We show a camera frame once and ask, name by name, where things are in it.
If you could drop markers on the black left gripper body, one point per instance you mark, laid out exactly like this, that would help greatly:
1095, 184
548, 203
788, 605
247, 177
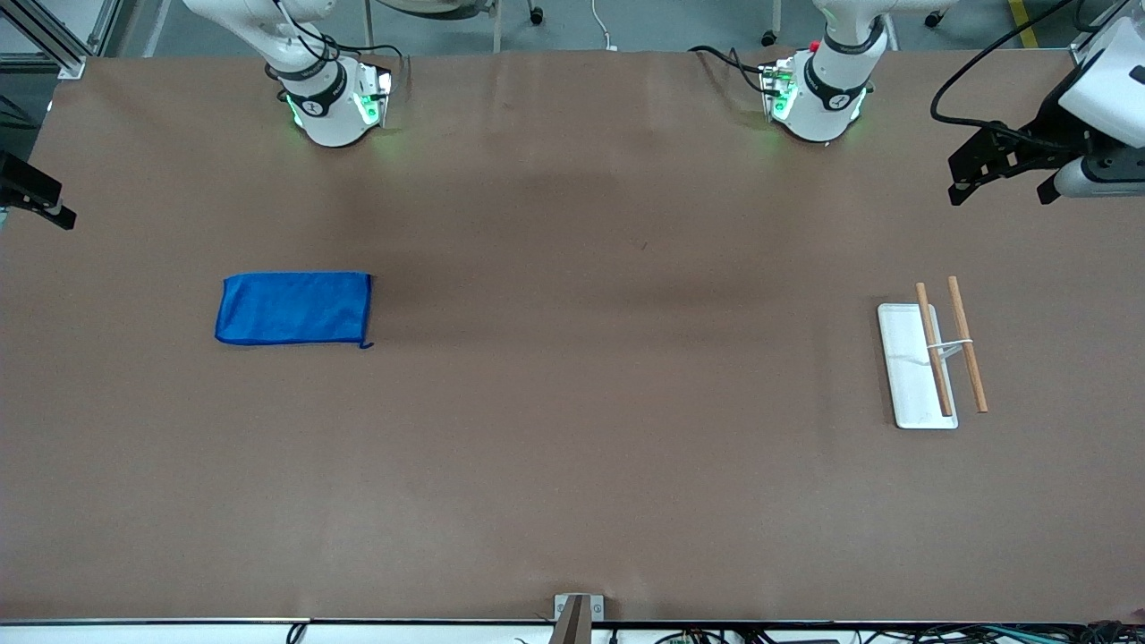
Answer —
1052, 125

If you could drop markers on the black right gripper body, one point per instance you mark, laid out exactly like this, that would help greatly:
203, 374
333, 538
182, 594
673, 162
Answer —
20, 182

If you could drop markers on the blue towel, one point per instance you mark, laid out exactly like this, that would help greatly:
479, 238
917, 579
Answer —
295, 309

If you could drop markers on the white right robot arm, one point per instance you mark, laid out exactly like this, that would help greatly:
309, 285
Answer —
331, 112

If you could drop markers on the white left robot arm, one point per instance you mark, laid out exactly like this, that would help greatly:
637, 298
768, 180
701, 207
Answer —
827, 112

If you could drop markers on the white towel rack base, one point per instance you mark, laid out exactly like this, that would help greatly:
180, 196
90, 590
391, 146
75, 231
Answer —
908, 376

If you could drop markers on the aluminium frame profile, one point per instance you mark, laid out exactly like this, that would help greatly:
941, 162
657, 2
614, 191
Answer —
1087, 45
54, 45

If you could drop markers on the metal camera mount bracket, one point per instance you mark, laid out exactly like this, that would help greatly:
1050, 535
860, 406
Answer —
577, 617

